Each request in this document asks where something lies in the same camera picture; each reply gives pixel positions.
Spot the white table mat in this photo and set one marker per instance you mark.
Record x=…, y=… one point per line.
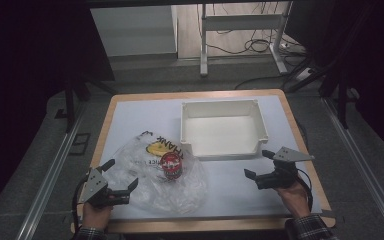
x=233, y=190

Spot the clear plastic bag yellow print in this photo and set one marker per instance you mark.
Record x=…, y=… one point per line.
x=153, y=193

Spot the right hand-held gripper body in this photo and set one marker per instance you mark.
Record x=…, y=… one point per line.
x=280, y=176

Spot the white cabinet panel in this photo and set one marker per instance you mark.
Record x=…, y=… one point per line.
x=133, y=31

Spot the white metal desk frame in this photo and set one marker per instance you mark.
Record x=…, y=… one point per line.
x=241, y=22

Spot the person's left hand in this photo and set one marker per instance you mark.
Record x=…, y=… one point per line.
x=95, y=217

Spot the white power strip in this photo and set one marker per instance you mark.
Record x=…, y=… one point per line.
x=305, y=74

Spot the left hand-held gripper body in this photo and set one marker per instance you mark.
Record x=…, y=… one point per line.
x=93, y=186

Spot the person's right hand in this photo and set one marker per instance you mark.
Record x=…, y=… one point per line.
x=295, y=200

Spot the black metal stand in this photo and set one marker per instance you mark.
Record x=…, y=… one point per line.
x=341, y=100
x=69, y=103

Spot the red can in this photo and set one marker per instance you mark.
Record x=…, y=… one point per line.
x=171, y=166

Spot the white plastic bin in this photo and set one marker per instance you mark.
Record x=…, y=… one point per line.
x=225, y=133

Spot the aluminium floor rail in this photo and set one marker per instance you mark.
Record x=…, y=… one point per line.
x=48, y=180
x=363, y=166

